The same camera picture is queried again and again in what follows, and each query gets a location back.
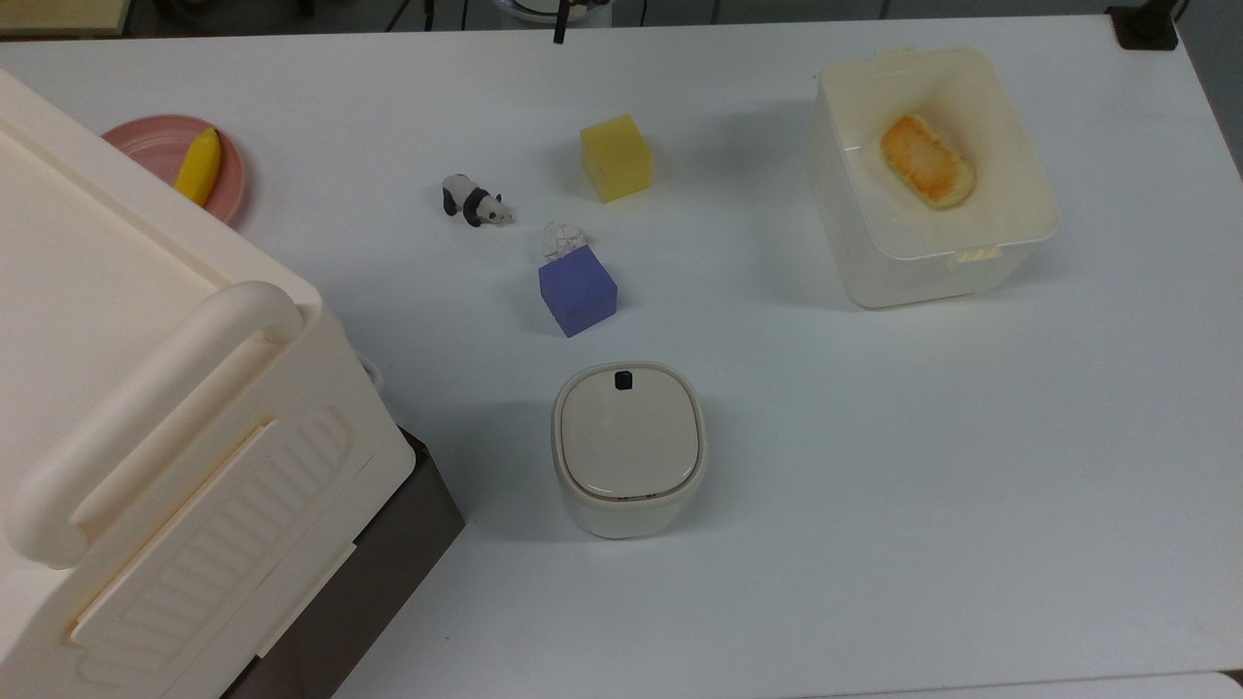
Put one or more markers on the toy bread loaf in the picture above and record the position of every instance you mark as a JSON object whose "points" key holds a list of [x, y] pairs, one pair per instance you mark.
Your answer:
{"points": [[927, 160]]}

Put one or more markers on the white plastic basket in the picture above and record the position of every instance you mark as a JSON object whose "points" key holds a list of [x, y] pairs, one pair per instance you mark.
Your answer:
{"points": [[874, 262]]}

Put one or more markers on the purple foam cube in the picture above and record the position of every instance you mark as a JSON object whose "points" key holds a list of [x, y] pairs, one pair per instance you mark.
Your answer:
{"points": [[578, 291]]}

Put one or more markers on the cream lidded trash can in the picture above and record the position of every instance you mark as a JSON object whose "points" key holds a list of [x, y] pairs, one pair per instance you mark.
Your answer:
{"points": [[629, 437]]}

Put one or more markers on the yellow foam cube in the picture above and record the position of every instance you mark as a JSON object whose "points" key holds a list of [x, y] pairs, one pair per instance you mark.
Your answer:
{"points": [[617, 160]]}

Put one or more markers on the toy panda figure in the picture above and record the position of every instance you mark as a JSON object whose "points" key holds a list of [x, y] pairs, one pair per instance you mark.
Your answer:
{"points": [[471, 201]]}

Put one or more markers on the brown drawer box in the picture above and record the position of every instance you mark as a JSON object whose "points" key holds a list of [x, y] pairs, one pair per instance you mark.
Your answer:
{"points": [[388, 563]]}

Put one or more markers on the short black rod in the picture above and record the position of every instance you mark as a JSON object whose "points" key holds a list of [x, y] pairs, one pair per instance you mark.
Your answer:
{"points": [[560, 24]]}

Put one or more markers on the white round device base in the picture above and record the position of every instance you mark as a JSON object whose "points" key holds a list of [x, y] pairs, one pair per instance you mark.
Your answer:
{"points": [[597, 10]]}

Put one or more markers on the yellow toy banana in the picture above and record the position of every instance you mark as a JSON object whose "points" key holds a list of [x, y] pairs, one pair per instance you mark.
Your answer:
{"points": [[199, 170]]}

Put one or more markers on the cream wooden cabinet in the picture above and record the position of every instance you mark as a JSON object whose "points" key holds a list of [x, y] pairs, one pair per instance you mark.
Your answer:
{"points": [[146, 437]]}

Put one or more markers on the pink plate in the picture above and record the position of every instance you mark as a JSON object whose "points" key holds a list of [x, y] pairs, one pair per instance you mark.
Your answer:
{"points": [[146, 146]]}

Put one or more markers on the black clamp stand base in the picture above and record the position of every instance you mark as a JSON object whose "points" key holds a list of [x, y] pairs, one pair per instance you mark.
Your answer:
{"points": [[1146, 27]]}

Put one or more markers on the light wooden board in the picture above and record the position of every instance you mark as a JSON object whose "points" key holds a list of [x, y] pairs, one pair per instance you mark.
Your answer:
{"points": [[58, 15]]}

